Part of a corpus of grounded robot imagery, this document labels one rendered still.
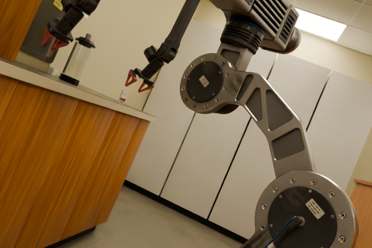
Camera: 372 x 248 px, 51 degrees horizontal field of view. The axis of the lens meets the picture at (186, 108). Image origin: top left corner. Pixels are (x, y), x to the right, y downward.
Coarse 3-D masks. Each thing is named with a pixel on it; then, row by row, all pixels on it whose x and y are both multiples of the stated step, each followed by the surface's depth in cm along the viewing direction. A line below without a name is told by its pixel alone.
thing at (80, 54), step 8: (80, 48) 194; (88, 48) 196; (72, 56) 195; (80, 56) 195; (88, 56) 198; (72, 64) 194; (80, 64) 195; (64, 72) 195; (72, 72) 194; (80, 72) 197
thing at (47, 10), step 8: (48, 0) 169; (40, 8) 166; (48, 8) 171; (56, 8) 176; (40, 16) 168; (48, 16) 173; (56, 16) 178; (32, 24) 165; (40, 24) 170; (32, 32) 167; (40, 32) 172; (24, 40) 165; (32, 40) 169; (40, 40) 174; (24, 48) 167; (32, 48) 171; (40, 48) 177; (48, 48) 182; (40, 56) 179; (48, 56) 184
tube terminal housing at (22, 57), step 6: (18, 54) 166; (24, 54) 170; (18, 60) 168; (24, 60) 172; (30, 60) 175; (36, 60) 179; (42, 60) 183; (30, 66) 177; (36, 66) 181; (42, 66) 185; (48, 66) 190
